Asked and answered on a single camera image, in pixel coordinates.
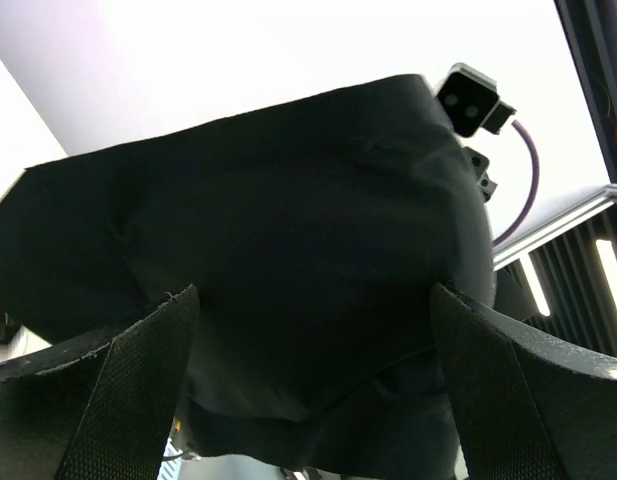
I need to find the black bra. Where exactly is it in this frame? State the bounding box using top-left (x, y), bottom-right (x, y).
top-left (0, 74), bottom-right (496, 479)

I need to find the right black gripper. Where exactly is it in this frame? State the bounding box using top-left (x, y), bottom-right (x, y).
top-left (462, 146), bottom-right (498, 203)

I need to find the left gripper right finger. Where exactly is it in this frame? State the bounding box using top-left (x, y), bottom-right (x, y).
top-left (431, 284), bottom-right (617, 480)

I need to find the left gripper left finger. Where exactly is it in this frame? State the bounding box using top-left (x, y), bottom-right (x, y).
top-left (0, 286), bottom-right (199, 480)

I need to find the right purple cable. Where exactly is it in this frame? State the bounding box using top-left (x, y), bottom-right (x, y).
top-left (491, 119), bottom-right (542, 249)

